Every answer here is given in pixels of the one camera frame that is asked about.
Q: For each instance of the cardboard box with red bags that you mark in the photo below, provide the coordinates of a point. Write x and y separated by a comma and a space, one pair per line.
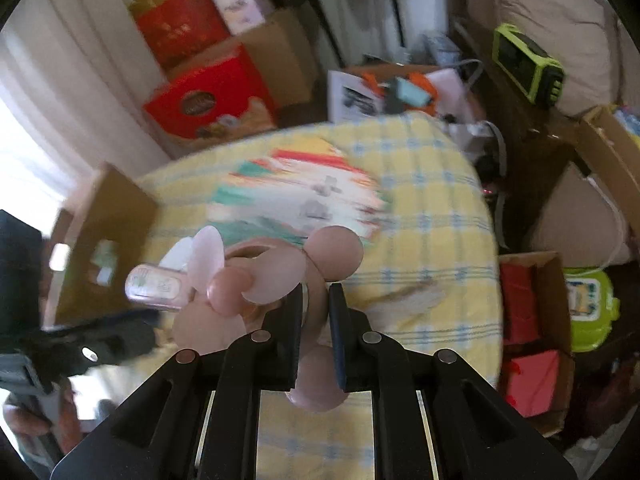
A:
555, 285

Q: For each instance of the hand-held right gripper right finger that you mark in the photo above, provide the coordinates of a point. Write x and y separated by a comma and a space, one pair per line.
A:
340, 340

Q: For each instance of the yellow checked tablecloth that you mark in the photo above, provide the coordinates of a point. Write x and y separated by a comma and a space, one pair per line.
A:
435, 200

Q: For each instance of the large beige sofa cushion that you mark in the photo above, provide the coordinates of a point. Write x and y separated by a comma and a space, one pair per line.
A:
560, 10

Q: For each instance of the white curtain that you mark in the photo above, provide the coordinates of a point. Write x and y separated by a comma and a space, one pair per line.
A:
60, 85

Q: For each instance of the grey appliance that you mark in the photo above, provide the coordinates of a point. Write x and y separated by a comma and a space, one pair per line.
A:
442, 46

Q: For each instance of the small clear plastic wrapper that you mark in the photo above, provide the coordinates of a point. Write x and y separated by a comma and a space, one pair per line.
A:
410, 297

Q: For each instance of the person's left hand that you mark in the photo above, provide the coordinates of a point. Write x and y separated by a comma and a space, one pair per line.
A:
30, 420

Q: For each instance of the pink handheld fan with ears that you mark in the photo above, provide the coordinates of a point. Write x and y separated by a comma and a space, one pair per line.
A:
330, 255

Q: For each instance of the green toy case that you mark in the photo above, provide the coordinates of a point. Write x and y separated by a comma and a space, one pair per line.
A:
592, 310

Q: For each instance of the red gift bag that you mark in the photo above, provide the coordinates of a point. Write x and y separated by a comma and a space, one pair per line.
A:
180, 25

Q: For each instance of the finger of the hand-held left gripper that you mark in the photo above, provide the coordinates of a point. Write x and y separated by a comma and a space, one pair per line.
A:
115, 340

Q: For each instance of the white purple tissue pack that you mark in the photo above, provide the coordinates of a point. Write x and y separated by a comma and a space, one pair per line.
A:
237, 5

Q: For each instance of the green black portable radio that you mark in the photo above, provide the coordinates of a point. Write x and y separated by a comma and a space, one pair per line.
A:
520, 60

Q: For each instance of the brown sofa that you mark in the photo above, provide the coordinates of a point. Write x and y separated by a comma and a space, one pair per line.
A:
565, 220

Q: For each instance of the red gift box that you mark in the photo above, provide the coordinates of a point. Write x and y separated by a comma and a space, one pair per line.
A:
210, 95

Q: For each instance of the long cardboard box of clutter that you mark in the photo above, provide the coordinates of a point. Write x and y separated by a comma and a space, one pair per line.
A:
605, 150

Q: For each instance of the colourful paper folding fan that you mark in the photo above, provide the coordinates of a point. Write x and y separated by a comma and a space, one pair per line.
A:
300, 185

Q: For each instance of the large brown cardboard box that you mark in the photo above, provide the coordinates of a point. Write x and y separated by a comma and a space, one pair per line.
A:
285, 60

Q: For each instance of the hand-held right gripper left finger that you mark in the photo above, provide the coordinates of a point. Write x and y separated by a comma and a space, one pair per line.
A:
280, 340

